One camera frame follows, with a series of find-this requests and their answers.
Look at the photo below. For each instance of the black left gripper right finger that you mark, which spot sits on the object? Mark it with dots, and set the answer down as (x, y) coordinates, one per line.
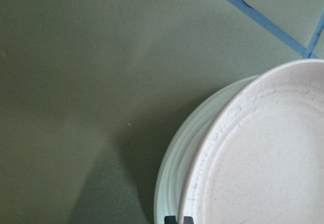
(187, 220)

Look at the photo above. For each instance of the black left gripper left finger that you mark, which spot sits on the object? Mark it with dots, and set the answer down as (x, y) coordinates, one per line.
(170, 219)

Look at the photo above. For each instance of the cream plate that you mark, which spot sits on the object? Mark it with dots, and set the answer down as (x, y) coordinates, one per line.
(181, 149)

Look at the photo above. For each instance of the pink plate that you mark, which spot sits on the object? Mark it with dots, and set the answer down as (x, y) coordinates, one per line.
(261, 159)

